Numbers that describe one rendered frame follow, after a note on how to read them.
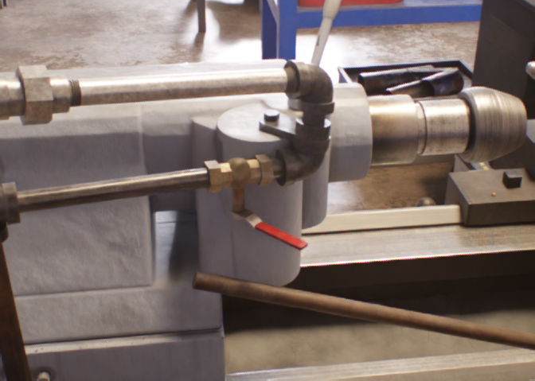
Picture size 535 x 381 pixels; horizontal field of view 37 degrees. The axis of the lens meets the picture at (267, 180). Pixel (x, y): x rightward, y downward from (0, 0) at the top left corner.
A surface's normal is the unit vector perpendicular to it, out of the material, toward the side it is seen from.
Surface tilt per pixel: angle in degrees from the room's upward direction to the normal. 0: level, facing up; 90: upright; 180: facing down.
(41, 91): 56
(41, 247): 70
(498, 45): 90
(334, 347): 28
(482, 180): 0
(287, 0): 90
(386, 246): 0
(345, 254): 0
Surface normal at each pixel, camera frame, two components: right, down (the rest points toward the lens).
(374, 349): -0.14, -0.85
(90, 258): 0.11, 0.10
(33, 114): 0.41, 0.61
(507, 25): -0.98, 0.10
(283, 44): 0.12, 0.49
